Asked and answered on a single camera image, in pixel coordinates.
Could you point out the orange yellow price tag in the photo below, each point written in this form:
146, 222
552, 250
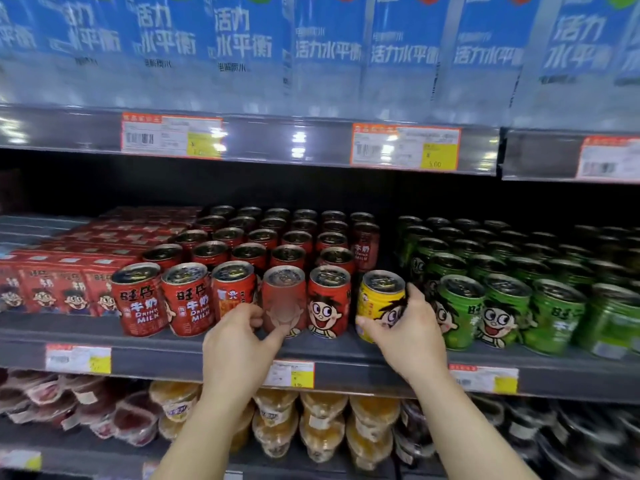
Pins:
405, 147
607, 159
172, 135
482, 379
290, 374
77, 358

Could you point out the person's right hand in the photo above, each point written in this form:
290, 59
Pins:
410, 344

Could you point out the stack of blue cartons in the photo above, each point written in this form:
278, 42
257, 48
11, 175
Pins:
30, 229

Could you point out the grey metal shelf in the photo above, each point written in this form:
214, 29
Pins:
75, 457
280, 139
150, 354

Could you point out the rows of red cans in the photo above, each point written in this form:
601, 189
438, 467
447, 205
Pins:
250, 254

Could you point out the person's right forearm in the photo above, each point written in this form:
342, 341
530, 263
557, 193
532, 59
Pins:
470, 434

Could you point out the person's left forearm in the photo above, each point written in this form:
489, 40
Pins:
205, 444

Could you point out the group of red jelly cups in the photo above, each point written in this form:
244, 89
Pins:
130, 419

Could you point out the group of black jelly cups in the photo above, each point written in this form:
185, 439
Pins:
575, 434

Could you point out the group of yellow jelly cups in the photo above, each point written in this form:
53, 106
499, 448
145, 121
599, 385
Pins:
320, 409

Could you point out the rows of green cans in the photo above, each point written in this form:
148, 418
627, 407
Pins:
500, 314

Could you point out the person's left hand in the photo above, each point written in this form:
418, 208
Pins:
235, 359

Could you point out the row of blue label bottles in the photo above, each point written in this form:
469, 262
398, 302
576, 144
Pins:
325, 54

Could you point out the stack of red cartons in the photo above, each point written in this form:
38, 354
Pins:
45, 294

